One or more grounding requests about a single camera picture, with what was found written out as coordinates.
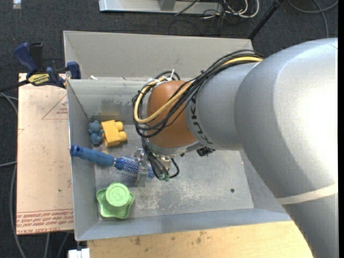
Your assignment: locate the blue toy bear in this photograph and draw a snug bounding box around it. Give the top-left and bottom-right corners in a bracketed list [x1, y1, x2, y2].
[88, 120, 105, 146]

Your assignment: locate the green flower-shaped cup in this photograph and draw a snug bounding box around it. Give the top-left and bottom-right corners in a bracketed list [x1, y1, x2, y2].
[96, 181, 135, 220]

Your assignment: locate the yellow toy block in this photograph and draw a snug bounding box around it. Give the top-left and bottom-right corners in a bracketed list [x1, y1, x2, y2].
[101, 119, 127, 148]

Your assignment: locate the blue hairbrush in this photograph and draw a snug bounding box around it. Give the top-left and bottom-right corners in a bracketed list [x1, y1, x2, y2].
[69, 145, 156, 182]

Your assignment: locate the brown cardboard board red print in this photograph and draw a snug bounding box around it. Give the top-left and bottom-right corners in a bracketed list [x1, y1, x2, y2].
[16, 73, 75, 236]

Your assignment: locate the grey metal bin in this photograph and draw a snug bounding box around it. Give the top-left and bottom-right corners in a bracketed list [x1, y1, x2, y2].
[63, 30, 293, 242]

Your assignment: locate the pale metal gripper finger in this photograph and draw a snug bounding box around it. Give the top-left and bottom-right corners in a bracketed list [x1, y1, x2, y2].
[135, 169, 151, 187]
[134, 148, 146, 164]

